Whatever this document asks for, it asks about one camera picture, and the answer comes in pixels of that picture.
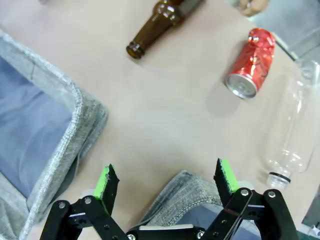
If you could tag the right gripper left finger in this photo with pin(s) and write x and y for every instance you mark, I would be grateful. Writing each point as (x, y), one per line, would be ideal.
(105, 190)

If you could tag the red crushed can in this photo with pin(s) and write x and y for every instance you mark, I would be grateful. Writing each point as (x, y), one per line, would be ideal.
(252, 62)

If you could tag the brown glass bottle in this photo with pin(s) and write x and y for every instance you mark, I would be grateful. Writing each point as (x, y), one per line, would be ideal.
(160, 15)

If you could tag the person's left hand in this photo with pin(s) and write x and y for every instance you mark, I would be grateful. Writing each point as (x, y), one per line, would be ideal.
(252, 6)

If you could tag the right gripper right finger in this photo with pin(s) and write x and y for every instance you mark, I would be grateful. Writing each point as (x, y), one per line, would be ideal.
(225, 180)

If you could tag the grey basket labelled can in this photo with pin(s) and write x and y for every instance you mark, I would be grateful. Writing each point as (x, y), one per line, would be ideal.
(185, 197)

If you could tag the grey basket labelled plastic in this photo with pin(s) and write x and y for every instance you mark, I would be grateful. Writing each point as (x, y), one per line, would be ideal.
(82, 120)

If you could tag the clear capless plastic bottle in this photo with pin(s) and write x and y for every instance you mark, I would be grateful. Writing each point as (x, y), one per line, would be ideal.
(290, 140)

